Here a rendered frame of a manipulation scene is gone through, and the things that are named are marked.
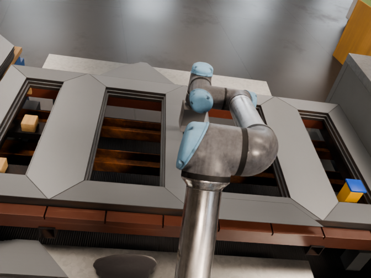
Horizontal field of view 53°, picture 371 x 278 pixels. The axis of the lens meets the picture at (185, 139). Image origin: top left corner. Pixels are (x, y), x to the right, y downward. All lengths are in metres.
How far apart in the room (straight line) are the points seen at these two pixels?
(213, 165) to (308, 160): 0.79
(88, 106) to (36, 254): 0.61
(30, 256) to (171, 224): 0.44
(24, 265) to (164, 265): 0.43
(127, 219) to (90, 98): 0.62
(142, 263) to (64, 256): 0.25
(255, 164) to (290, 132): 0.83
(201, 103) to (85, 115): 0.52
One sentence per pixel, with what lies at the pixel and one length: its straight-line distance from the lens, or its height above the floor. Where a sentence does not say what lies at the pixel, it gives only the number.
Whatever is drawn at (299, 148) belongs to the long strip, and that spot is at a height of 0.86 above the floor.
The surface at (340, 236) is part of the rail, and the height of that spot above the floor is 0.83.
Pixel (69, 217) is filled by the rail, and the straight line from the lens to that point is 1.21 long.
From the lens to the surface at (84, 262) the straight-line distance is 1.29.
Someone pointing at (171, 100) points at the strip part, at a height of 0.86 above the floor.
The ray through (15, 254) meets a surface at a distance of 1.29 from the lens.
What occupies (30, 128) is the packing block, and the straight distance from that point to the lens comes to 1.57.
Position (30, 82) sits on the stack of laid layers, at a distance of 1.76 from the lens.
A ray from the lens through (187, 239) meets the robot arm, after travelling 0.87.
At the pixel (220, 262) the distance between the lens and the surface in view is 1.34.
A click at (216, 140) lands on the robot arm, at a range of 0.83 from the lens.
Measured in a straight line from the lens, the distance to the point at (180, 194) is 1.25.
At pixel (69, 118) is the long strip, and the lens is 1.51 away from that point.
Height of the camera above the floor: 1.78
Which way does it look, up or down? 40 degrees down
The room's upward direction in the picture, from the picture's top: 12 degrees clockwise
